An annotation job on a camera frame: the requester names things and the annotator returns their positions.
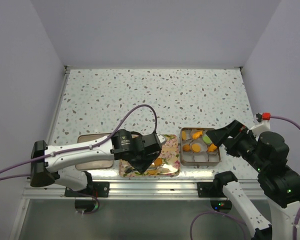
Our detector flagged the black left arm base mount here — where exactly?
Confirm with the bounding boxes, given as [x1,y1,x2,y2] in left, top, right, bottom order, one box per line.
[64,171,110,215]

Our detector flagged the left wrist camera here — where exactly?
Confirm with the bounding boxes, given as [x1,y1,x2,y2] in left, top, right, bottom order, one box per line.
[156,133,167,145]

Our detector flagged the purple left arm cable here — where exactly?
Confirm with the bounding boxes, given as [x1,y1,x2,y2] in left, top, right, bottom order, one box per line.
[0,104,158,185]

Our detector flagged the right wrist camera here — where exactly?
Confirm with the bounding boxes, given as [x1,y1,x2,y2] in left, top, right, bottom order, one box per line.
[249,112,271,136]

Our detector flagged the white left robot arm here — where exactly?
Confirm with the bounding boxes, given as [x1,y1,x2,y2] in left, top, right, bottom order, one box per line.
[30,129,167,197]

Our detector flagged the floral yellow tray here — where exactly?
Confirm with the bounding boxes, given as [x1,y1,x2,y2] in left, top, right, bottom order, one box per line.
[119,134,181,178]

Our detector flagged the green round cookie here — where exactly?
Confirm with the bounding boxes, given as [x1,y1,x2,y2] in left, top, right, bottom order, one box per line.
[202,135,212,145]

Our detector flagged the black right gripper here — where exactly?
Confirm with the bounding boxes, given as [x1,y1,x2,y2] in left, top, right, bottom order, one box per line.
[206,117,267,171]

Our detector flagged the plain round orange cookie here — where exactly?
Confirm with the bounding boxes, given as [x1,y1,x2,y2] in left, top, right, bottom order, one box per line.
[147,170,158,175]

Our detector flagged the cookie tin with paper cups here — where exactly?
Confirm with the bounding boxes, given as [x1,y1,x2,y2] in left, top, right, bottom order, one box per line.
[179,127,221,167]

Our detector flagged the gold tin lid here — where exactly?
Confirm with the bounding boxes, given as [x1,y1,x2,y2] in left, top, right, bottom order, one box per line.
[75,133,114,171]

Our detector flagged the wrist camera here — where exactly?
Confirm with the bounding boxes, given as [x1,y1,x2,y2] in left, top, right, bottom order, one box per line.
[156,133,167,145]
[249,112,271,136]

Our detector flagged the metal tongs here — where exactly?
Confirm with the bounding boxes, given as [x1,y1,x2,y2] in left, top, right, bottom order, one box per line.
[124,167,139,174]

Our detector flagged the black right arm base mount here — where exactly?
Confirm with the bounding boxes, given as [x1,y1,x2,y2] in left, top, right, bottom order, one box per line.
[196,171,237,213]

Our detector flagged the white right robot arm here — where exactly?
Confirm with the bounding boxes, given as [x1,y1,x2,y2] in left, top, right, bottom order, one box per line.
[206,116,300,240]

